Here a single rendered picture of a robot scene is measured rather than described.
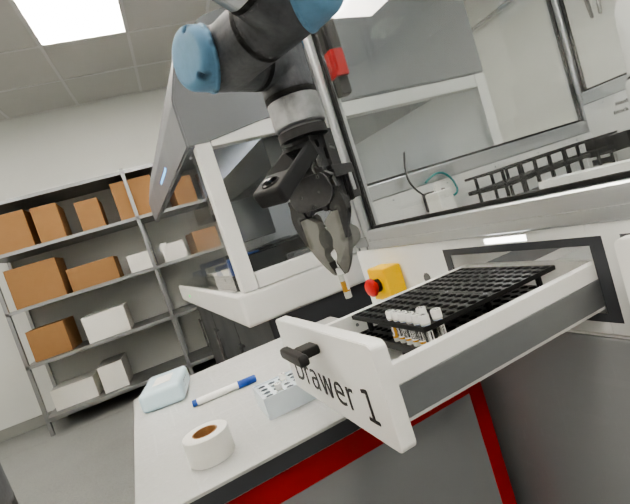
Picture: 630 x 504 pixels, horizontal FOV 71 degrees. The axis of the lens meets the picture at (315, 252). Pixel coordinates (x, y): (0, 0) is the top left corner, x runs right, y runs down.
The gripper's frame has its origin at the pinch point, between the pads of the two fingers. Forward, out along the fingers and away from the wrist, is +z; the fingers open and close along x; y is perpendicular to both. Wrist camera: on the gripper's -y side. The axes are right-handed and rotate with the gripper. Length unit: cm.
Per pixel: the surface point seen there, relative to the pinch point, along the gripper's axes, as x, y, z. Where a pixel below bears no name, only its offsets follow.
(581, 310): -27.3, 7.2, 13.1
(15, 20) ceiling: 241, 105, -182
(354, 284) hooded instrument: 42, 72, 17
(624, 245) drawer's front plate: -33.2, 6.4, 5.9
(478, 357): -18.3, -7.0, 12.0
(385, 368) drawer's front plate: -13.4, -17.9, 7.7
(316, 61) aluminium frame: 14, 39, -41
